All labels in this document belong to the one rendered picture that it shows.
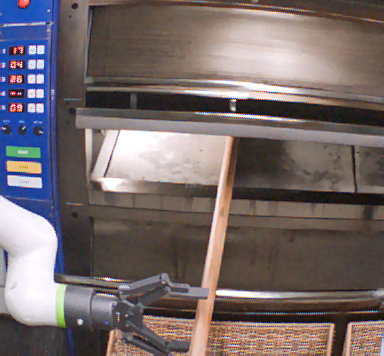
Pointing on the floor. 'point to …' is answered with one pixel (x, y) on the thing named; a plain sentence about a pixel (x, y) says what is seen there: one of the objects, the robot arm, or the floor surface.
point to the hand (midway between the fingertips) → (201, 321)
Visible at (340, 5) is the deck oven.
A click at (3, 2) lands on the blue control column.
